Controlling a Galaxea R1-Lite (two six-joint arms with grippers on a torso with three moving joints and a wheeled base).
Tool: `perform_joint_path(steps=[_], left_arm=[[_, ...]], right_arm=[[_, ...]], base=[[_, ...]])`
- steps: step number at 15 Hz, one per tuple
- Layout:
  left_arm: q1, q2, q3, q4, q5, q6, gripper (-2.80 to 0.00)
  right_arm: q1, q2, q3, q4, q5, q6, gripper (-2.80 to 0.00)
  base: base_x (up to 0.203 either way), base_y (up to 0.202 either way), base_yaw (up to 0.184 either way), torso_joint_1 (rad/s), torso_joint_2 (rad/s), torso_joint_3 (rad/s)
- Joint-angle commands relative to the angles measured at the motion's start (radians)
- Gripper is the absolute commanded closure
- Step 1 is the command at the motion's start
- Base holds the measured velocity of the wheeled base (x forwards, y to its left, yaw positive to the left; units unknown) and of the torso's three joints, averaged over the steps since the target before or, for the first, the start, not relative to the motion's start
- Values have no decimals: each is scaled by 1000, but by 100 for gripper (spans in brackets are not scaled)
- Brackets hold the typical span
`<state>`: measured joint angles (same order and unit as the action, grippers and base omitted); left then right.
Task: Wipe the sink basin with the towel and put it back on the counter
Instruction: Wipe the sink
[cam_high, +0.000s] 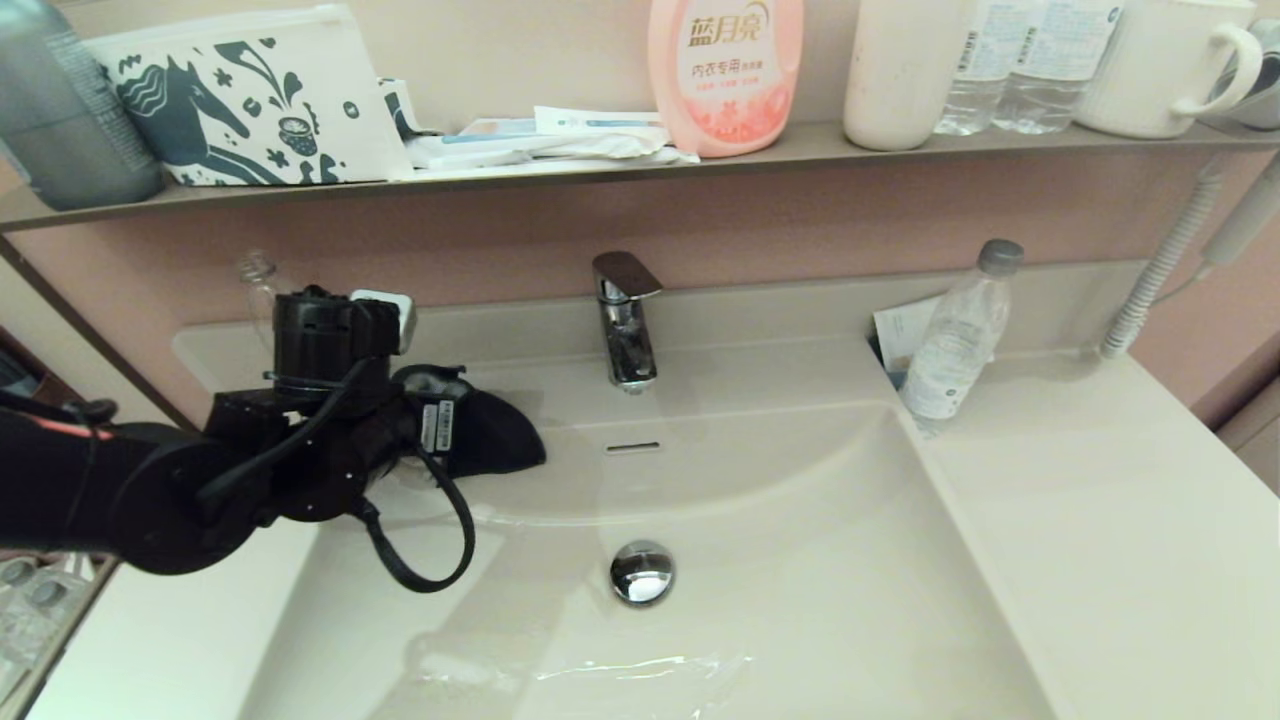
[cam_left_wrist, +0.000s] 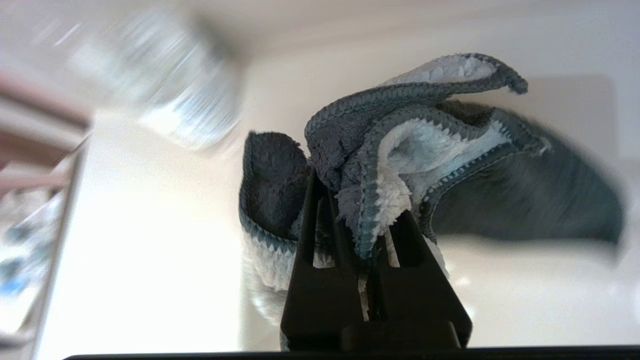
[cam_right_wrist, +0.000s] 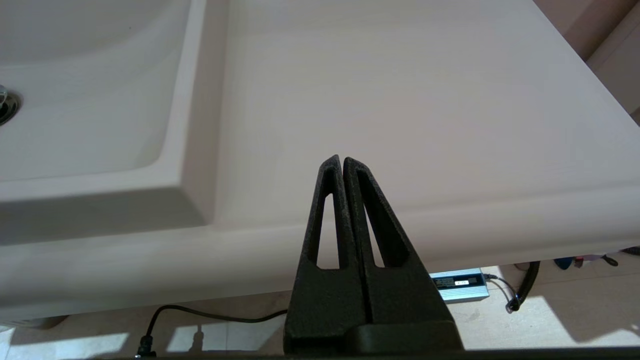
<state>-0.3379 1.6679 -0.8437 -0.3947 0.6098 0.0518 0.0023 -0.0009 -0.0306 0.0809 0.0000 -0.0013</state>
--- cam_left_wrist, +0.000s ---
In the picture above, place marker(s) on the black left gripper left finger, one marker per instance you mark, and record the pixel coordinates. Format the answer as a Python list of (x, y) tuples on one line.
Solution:
[(320, 295)]

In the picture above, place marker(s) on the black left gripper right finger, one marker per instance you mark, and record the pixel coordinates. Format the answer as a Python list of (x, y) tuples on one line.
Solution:
[(425, 295)]

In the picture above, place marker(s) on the blue grey fleece cloth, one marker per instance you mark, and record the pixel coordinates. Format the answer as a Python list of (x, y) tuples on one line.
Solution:
[(400, 150)]

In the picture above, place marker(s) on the white ceramic sink vanity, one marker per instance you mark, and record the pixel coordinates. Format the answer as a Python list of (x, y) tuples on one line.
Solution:
[(150, 250)]

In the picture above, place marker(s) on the clear uncapped plastic bottle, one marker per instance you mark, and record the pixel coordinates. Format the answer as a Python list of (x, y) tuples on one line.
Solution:
[(165, 85)]

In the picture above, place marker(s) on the clear plastic wrapped items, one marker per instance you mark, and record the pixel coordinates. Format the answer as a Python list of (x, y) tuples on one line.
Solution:
[(25, 250)]

